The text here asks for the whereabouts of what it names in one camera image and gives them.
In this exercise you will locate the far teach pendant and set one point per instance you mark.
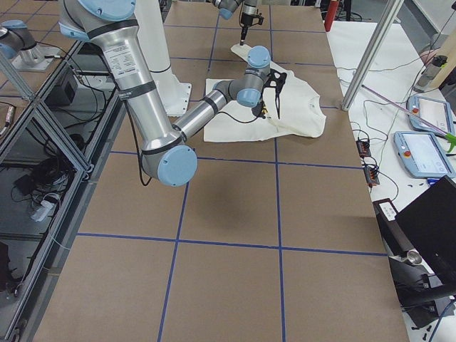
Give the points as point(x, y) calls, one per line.
point(438, 112)

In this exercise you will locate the black power adapter box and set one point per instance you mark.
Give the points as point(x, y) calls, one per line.
point(63, 92)

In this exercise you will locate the black labelled box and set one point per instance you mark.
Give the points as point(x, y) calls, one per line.
point(395, 238)

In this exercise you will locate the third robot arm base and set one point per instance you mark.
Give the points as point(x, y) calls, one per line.
point(20, 47)

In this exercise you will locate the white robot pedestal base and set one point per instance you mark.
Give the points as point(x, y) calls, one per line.
point(174, 94)

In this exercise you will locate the aluminium frame post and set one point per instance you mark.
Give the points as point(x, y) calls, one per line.
point(381, 30)

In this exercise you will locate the cream cat print t-shirt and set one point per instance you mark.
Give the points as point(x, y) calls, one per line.
point(299, 114)

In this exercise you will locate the teach pendant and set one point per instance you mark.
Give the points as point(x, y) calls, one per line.
point(438, 112)
point(422, 155)

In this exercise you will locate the steel cup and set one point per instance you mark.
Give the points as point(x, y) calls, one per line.
point(413, 258)

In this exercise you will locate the black aluminium frame rail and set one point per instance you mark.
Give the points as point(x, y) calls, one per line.
point(51, 158)

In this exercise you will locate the red fire extinguisher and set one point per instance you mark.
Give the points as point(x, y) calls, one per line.
point(330, 14)

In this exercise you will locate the black orange connector module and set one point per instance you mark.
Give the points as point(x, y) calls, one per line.
point(363, 147)

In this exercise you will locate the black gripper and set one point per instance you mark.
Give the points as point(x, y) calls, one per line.
point(245, 20)
point(277, 100)

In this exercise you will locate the black monitor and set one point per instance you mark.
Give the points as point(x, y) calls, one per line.
point(429, 224)

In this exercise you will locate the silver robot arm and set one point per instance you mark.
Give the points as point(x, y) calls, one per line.
point(227, 8)
point(112, 26)

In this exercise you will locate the green tipped grabber stick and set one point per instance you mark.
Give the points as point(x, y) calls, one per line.
point(445, 134)

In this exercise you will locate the near teach pendant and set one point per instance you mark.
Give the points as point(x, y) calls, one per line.
point(422, 155)

